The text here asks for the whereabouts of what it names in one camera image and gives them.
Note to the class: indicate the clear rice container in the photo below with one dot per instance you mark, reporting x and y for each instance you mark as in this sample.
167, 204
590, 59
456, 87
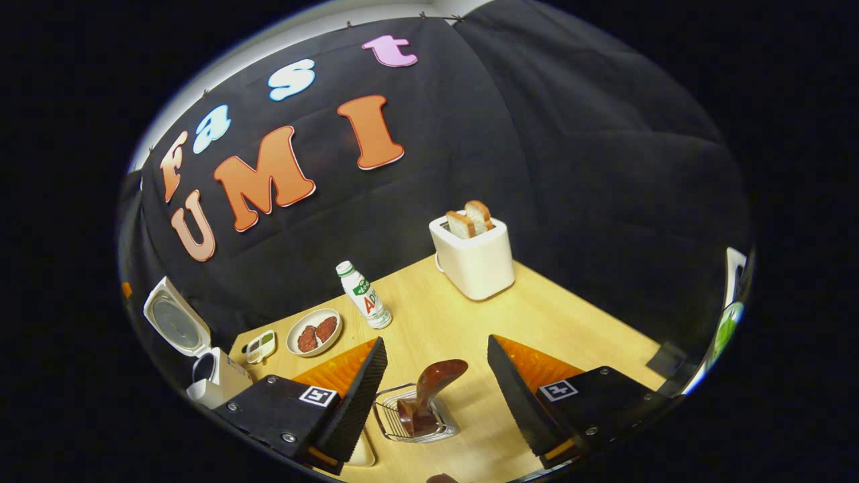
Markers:
362, 453

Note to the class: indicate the black backdrop cloth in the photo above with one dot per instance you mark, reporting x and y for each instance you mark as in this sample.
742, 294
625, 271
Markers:
570, 168

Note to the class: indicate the white round plate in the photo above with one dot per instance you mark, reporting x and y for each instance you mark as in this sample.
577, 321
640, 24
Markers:
298, 320

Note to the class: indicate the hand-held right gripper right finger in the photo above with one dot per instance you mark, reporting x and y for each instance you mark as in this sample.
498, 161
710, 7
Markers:
520, 409

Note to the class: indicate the toasted bread slice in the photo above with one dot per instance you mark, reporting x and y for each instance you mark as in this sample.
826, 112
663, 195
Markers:
481, 215
460, 225

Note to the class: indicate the white divided condiment dish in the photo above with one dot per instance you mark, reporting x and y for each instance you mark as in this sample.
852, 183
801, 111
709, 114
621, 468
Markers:
260, 347

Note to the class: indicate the red meat piece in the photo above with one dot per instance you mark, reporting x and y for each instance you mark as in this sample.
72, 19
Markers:
327, 329
307, 339

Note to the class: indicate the white rice cooker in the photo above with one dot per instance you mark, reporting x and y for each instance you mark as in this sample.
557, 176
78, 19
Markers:
221, 382

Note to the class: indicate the brown wooden spoon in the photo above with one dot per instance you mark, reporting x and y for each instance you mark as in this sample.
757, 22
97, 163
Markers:
433, 382

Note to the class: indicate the white drink bottle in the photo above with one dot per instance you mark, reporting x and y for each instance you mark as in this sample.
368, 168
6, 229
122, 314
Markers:
366, 298

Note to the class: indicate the white toaster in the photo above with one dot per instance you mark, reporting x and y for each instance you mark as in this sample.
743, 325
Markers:
476, 268

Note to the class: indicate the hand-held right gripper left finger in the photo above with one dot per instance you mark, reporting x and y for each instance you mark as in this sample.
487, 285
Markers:
356, 409

